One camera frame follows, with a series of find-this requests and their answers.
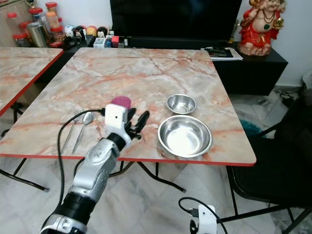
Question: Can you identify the marble folding table orange edge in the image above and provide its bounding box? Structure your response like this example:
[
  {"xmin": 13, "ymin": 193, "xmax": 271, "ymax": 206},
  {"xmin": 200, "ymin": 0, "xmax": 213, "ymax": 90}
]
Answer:
[
  {"xmin": 0, "ymin": 47, "xmax": 257, "ymax": 193},
  {"xmin": 0, "ymin": 47, "xmax": 64, "ymax": 117}
]

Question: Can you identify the large steel bowl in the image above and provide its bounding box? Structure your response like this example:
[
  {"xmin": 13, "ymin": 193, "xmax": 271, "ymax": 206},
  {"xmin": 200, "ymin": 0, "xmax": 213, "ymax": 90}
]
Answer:
[{"xmin": 158, "ymin": 115, "xmax": 213, "ymax": 158}]

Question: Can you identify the black chair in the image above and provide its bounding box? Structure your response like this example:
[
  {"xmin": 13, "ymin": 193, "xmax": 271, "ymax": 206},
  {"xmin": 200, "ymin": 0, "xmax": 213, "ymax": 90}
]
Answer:
[{"xmin": 227, "ymin": 85, "xmax": 312, "ymax": 234}]

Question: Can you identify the short jar red lid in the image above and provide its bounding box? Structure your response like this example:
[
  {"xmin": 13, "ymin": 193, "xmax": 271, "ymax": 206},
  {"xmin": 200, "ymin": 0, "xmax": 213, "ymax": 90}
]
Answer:
[
  {"xmin": 51, "ymin": 25, "xmax": 64, "ymax": 44},
  {"xmin": 14, "ymin": 33, "xmax": 28, "ymax": 47}
]

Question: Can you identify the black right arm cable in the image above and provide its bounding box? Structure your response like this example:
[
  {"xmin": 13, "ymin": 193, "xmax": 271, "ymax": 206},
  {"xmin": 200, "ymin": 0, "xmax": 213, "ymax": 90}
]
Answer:
[{"xmin": 179, "ymin": 196, "xmax": 229, "ymax": 234}]

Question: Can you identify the clear jar red lid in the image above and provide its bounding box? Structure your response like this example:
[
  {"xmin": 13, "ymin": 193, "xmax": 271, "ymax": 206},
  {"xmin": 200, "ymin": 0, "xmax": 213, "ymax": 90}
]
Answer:
[
  {"xmin": 29, "ymin": 7, "xmax": 43, "ymax": 25},
  {"xmin": 7, "ymin": 12, "xmax": 19, "ymax": 32}
]

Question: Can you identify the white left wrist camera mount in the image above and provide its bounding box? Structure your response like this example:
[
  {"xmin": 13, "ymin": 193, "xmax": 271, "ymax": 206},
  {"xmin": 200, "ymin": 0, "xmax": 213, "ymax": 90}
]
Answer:
[{"xmin": 105, "ymin": 103, "xmax": 130, "ymax": 142}]

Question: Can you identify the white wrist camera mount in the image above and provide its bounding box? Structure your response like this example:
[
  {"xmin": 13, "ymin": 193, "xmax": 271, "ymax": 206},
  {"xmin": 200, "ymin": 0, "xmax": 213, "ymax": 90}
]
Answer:
[
  {"xmin": 105, "ymin": 103, "xmax": 130, "ymax": 142},
  {"xmin": 197, "ymin": 205, "xmax": 218, "ymax": 234}
]

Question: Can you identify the small steel bowl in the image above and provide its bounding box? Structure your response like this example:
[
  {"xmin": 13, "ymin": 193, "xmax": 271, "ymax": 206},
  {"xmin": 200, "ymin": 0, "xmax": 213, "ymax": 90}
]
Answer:
[{"xmin": 166, "ymin": 94, "xmax": 197, "ymax": 115}]

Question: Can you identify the teal plastic tub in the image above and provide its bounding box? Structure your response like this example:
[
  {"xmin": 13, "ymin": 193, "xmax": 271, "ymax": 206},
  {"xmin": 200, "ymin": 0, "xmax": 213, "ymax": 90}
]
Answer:
[{"xmin": 241, "ymin": 119, "xmax": 264, "ymax": 137}]

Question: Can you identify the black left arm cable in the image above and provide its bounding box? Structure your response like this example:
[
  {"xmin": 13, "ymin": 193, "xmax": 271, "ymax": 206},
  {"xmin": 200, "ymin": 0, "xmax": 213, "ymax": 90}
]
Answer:
[{"xmin": 56, "ymin": 108, "xmax": 107, "ymax": 215}]

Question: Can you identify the black toy figurine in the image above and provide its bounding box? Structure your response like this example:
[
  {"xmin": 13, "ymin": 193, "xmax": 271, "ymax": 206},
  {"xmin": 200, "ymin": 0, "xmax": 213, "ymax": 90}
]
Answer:
[{"xmin": 74, "ymin": 25, "xmax": 86, "ymax": 39}]

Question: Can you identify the red laughing Buddha statue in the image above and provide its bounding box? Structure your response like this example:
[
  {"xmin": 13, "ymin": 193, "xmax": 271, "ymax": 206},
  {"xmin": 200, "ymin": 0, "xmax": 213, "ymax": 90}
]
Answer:
[{"xmin": 239, "ymin": 0, "xmax": 286, "ymax": 56}]

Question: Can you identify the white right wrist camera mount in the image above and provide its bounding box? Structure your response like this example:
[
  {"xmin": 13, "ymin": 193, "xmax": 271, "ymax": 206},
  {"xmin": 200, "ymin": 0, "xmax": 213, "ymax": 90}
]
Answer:
[{"xmin": 197, "ymin": 205, "xmax": 218, "ymax": 234}]

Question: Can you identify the pink cup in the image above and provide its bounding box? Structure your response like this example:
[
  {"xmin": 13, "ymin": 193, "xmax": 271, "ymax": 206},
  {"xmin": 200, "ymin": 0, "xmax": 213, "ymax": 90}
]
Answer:
[{"xmin": 111, "ymin": 96, "xmax": 132, "ymax": 109}]

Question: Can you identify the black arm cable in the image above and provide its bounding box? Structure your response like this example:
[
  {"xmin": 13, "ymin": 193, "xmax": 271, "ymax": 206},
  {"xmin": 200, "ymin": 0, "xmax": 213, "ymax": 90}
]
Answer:
[
  {"xmin": 56, "ymin": 108, "xmax": 107, "ymax": 215},
  {"xmin": 179, "ymin": 196, "xmax": 229, "ymax": 234}
]

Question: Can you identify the steel spoon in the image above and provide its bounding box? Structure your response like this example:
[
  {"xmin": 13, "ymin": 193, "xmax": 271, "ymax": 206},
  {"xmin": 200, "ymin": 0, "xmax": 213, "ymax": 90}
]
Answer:
[{"xmin": 72, "ymin": 112, "xmax": 94, "ymax": 154}]

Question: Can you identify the black television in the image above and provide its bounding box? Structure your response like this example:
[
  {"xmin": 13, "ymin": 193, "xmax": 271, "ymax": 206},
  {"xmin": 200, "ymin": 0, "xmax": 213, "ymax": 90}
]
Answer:
[{"xmin": 110, "ymin": 0, "xmax": 246, "ymax": 39}]

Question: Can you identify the dark magazine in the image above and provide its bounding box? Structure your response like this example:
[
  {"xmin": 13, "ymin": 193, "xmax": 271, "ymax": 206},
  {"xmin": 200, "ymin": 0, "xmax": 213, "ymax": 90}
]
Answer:
[{"xmin": 202, "ymin": 46, "xmax": 243, "ymax": 61}]

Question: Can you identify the light wooden cabinet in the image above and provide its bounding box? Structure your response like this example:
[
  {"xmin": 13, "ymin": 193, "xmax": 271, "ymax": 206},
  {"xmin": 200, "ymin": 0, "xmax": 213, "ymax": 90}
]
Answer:
[{"xmin": 0, "ymin": 0, "xmax": 32, "ymax": 48}]

